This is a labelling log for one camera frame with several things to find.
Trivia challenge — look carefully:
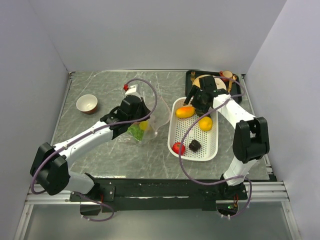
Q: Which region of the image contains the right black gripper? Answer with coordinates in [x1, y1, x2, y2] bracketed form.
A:
[183, 85, 210, 115]

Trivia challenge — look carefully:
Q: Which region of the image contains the yellow green starfruit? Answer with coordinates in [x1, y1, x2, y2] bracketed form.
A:
[139, 120, 150, 131]

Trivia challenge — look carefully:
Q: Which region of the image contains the green grapes bunch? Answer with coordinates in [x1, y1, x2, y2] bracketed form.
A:
[127, 124, 145, 142]

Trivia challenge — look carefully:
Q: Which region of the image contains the orange yellow mango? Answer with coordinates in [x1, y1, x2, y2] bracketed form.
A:
[175, 106, 196, 119]

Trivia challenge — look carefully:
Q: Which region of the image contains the clear zip top bag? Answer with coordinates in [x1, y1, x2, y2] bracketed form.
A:
[118, 92, 171, 145]

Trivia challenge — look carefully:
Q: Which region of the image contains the yellow pear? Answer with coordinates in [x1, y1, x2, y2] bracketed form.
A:
[198, 116, 213, 132]

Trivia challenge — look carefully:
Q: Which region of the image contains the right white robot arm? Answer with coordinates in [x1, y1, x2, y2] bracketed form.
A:
[184, 75, 270, 199]

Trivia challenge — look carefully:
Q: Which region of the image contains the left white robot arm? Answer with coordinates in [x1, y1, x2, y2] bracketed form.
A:
[30, 95, 153, 201]

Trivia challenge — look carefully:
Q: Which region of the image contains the gold fork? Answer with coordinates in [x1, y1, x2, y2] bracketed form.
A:
[190, 71, 196, 84]

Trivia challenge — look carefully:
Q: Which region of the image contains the cream orange plate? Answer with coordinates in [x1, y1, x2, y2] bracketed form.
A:
[192, 74, 227, 90]

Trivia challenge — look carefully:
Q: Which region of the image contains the orange cup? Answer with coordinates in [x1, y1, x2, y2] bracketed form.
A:
[219, 70, 233, 81]

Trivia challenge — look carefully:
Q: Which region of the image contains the black tray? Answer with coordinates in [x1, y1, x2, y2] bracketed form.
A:
[184, 70, 242, 104]

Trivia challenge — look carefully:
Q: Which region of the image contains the gold spoon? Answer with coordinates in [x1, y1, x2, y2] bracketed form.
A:
[227, 74, 237, 94]

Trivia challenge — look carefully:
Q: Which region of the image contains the white brown bowl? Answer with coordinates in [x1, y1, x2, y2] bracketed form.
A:
[75, 94, 98, 115]

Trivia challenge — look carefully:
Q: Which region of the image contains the white perforated basket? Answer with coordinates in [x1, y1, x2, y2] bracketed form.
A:
[167, 97, 219, 162]

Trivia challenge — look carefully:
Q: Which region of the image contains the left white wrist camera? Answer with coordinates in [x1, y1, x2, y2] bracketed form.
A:
[125, 85, 140, 98]

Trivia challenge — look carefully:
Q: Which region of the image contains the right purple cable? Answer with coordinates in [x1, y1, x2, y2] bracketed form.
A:
[178, 76, 252, 219]

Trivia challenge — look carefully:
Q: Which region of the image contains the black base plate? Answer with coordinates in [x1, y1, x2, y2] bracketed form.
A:
[70, 178, 252, 212]

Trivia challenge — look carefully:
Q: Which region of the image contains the aluminium rail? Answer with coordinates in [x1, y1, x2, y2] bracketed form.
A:
[24, 182, 290, 205]

